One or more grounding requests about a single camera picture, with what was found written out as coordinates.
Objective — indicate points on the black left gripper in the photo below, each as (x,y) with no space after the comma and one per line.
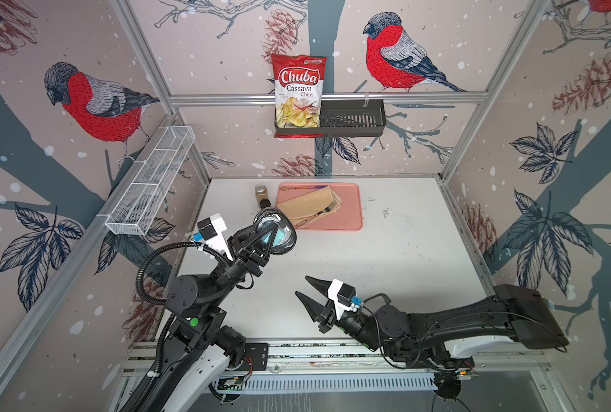
(245,251)

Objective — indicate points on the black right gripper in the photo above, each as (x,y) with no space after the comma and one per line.
(329,318)

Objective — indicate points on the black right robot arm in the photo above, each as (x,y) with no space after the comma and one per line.
(445,340)

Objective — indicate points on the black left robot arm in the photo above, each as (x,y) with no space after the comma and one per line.
(196,318)

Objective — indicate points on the tan spice jar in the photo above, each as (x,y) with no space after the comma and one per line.
(262,196)

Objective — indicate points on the pink plastic tray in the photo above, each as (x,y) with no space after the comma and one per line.
(347,218)

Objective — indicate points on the red cassava chips bag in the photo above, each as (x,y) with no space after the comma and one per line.
(299,87)

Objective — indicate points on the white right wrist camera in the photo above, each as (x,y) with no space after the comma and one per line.
(344,298)

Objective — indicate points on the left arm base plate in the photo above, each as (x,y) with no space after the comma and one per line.
(255,358)

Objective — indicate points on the white wire mesh basket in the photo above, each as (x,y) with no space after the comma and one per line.
(135,211)

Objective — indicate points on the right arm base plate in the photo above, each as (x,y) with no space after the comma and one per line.
(437,357)

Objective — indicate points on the black wall basket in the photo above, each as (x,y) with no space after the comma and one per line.
(347,118)

